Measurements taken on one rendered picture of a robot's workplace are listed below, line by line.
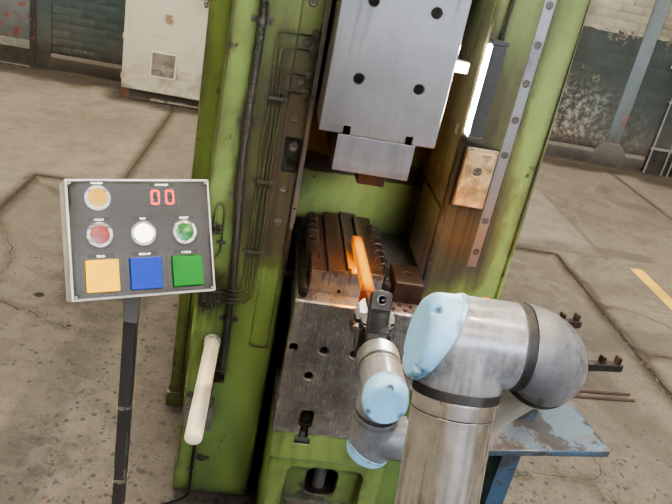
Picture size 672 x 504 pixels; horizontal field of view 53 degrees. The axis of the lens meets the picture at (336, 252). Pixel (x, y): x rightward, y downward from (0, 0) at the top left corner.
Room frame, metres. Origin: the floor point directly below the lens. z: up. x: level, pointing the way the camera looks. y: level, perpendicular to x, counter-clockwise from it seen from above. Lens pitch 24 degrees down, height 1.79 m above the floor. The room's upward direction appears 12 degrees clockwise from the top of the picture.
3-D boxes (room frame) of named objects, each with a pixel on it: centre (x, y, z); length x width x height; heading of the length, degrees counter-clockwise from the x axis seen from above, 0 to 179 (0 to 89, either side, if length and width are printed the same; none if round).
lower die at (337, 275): (1.89, -0.02, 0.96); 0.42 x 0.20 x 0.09; 8
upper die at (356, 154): (1.89, -0.02, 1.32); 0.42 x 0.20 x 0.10; 8
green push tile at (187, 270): (1.47, 0.35, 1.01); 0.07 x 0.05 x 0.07; 123
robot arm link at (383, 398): (1.13, -0.15, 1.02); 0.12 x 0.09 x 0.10; 8
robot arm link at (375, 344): (1.22, -0.14, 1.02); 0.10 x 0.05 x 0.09; 98
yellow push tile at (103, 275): (1.36, 0.51, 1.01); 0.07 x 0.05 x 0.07; 123
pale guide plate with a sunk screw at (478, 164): (1.85, -0.34, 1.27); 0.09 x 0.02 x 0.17; 98
